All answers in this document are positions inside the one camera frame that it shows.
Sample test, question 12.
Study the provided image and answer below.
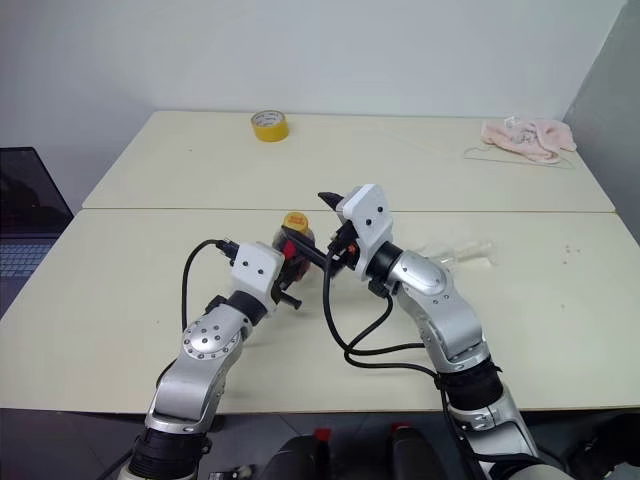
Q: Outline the yellow tape roll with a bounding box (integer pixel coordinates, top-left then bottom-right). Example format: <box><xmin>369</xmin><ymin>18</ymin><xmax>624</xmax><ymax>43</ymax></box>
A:
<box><xmin>249</xmin><ymin>109</ymin><xmax>291</xmax><ymax>144</ymax></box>

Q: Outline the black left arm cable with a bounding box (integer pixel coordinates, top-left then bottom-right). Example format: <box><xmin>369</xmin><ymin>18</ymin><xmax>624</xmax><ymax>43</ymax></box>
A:
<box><xmin>180</xmin><ymin>238</ymin><xmax>240</xmax><ymax>334</ymax></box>

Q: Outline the dark rounded shape red tab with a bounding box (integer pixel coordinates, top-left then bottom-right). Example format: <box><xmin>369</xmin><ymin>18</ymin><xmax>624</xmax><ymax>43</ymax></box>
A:
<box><xmin>259</xmin><ymin>428</ymin><xmax>334</xmax><ymax>480</ymax></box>

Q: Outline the white wire hanger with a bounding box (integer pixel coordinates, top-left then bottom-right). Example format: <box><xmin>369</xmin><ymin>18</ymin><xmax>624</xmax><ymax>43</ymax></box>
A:
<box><xmin>462</xmin><ymin>144</ymin><xmax>575</xmax><ymax>174</ymax></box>

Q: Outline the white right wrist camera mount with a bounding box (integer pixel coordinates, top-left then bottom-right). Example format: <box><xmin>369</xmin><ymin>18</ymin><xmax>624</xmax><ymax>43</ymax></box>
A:
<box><xmin>338</xmin><ymin>183</ymin><xmax>396</xmax><ymax>280</ymax></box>

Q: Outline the pink cloth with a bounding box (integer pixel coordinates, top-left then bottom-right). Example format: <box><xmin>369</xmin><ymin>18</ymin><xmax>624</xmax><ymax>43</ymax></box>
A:
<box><xmin>480</xmin><ymin>116</ymin><xmax>577</xmax><ymax>165</ymax></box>

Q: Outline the clear wine glass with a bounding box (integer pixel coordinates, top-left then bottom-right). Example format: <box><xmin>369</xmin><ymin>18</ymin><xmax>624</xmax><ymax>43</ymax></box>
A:
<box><xmin>422</xmin><ymin>238</ymin><xmax>500</xmax><ymax>269</ymax></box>

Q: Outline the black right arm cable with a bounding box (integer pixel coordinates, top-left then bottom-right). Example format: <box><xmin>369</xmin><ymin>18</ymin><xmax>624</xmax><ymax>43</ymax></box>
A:
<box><xmin>322</xmin><ymin>264</ymin><xmax>451</xmax><ymax>396</ymax></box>

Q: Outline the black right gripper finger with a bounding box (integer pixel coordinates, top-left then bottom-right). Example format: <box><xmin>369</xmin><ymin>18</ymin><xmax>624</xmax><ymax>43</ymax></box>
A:
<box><xmin>281</xmin><ymin>225</ymin><xmax>335</xmax><ymax>270</ymax></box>
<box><xmin>318</xmin><ymin>190</ymin><xmax>347</xmax><ymax>215</ymax></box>

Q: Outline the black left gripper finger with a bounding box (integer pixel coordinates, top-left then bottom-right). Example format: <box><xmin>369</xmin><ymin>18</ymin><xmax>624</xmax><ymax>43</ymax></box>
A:
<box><xmin>288</xmin><ymin>264</ymin><xmax>316</xmax><ymax>296</ymax></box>

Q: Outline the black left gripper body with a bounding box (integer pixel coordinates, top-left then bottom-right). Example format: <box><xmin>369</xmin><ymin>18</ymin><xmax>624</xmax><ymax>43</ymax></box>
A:
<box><xmin>272</xmin><ymin>255</ymin><xmax>305</xmax><ymax>310</ymax></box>

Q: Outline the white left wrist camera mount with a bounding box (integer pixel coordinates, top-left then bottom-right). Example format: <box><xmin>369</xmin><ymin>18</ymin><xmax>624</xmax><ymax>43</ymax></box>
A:
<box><xmin>230</xmin><ymin>241</ymin><xmax>287</xmax><ymax>320</ymax></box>

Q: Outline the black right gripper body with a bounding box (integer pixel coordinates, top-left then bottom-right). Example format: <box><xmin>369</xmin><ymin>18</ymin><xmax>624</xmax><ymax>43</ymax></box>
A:
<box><xmin>327</xmin><ymin>222</ymin><xmax>362</xmax><ymax>275</ymax></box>

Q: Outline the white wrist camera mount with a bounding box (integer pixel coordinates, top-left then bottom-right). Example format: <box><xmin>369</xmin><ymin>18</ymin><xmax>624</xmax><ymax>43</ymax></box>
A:
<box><xmin>230</xmin><ymin>241</ymin><xmax>287</xmax><ymax>320</ymax></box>
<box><xmin>338</xmin><ymin>183</ymin><xmax>396</xmax><ymax>280</ymax></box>

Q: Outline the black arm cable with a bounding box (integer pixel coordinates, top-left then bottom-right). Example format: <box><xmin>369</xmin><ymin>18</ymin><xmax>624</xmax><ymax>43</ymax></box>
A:
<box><xmin>322</xmin><ymin>264</ymin><xmax>451</xmax><ymax>396</ymax></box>
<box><xmin>180</xmin><ymin>238</ymin><xmax>240</xmax><ymax>334</ymax></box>

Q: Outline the dark laptop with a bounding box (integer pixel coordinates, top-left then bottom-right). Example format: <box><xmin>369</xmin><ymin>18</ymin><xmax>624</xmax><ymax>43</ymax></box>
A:
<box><xmin>0</xmin><ymin>146</ymin><xmax>75</xmax><ymax>321</ymax></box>

